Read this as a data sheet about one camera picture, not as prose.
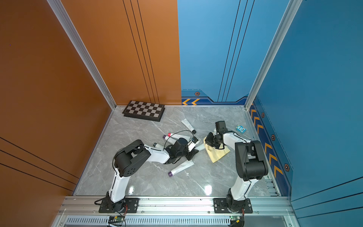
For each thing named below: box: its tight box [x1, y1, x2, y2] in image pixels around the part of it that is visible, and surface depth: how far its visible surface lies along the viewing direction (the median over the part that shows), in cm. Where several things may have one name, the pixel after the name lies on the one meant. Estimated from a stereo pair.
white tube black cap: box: [181, 118, 197, 134], surface depth 107 cm
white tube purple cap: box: [162, 134, 179, 145], surface depth 100 cm
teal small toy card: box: [235, 124, 247, 134], surface depth 107 cm
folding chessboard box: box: [121, 100, 166, 122], surface depth 115 cm
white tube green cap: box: [194, 143, 206, 152], surface depth 95 cm
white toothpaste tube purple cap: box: [167, 159, 195, 177], surface depth 87 cm
